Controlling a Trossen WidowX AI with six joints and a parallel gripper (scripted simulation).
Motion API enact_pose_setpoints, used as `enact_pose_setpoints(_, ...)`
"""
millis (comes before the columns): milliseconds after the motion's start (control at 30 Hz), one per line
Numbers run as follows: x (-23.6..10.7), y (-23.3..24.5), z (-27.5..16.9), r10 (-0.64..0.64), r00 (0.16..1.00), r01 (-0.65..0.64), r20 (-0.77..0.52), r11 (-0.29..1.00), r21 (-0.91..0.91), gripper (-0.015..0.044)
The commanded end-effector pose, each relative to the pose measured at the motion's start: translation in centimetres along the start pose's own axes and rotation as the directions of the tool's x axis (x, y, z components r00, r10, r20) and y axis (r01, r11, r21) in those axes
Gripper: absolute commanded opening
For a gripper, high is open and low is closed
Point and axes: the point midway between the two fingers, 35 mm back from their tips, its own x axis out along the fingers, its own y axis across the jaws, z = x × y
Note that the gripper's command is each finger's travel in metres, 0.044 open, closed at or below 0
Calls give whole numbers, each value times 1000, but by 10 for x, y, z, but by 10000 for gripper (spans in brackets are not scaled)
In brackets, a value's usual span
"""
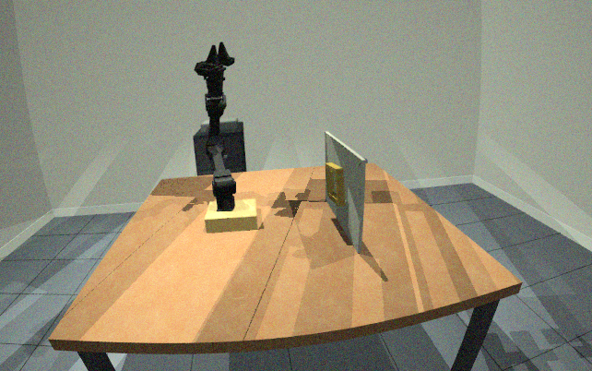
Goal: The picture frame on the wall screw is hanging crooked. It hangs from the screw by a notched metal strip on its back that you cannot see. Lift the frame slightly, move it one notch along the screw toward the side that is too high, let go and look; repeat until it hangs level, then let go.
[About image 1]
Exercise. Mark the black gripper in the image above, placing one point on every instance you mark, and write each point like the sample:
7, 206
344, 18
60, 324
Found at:
213, 66

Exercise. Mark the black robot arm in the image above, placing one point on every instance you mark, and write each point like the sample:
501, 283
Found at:
223, 183

